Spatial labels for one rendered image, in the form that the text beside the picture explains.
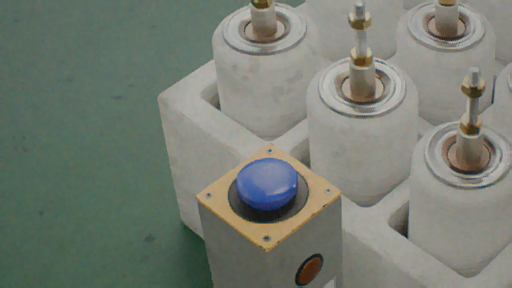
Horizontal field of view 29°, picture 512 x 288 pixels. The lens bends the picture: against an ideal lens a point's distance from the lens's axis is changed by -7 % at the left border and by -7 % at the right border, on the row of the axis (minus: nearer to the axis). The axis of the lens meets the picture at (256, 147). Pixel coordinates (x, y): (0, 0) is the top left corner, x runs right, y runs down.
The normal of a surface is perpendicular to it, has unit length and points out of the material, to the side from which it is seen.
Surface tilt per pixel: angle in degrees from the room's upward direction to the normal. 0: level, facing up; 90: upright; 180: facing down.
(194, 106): 0
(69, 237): 0
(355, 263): 90
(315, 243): 90
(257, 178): 0
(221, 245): 90
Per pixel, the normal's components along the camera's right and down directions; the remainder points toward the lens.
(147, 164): -0.08, -0.72
